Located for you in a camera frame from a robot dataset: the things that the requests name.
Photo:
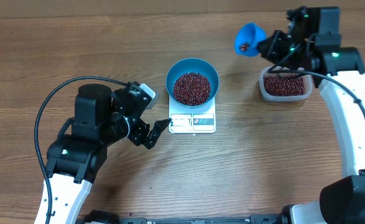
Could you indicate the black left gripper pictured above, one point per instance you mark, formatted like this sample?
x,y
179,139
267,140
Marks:
x,y
138,137

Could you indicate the teal blue bowl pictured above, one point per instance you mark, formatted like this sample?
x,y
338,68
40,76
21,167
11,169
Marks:
x,y
196,65

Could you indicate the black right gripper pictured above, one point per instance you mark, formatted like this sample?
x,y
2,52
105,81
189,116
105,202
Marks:
x,y
272,50

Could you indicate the white digital kitchen scale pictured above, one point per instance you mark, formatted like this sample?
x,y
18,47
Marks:
x,y
191,120

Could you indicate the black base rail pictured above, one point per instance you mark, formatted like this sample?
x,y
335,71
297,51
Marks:
x,y
99,216

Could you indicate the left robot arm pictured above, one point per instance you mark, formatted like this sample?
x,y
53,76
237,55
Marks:
x,y
102,117

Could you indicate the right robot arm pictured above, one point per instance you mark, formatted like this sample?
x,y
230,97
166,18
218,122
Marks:
x,y
312,46

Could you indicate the red beans in bowl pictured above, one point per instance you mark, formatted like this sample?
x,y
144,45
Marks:
x,y
192,89

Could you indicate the blue plastic measuring scoop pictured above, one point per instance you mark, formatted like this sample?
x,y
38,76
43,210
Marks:
x,y
247,40

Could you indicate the clear plastic container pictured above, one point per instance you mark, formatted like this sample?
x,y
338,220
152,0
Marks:
x,y
282,99

